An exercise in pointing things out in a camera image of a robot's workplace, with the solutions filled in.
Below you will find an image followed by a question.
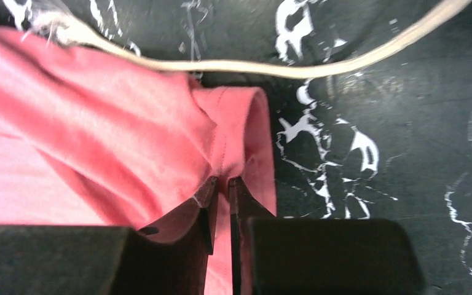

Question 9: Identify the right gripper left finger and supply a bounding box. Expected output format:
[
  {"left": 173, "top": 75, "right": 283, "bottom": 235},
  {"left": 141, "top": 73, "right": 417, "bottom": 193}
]
[{"left": 138, "top": 176, "right": 219, "bottom": 255}]

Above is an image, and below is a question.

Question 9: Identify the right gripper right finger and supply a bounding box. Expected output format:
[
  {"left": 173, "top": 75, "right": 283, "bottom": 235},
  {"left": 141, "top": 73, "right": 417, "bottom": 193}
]
[{"left": 228, "top": 177, "right": 274, "bottom": 294}]

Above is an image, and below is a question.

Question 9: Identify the coral pink t-shirt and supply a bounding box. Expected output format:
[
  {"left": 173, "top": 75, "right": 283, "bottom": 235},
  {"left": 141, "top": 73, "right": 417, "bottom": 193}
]
[{"left": 0, "top": 24, "right": 278, "bottom": 295}]

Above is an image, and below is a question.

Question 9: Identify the beige drawstring cord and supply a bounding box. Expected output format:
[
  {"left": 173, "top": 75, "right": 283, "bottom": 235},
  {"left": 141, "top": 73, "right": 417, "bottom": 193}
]
[{"left": 22, "top": 0, "right": 472, "bottom": 80}]

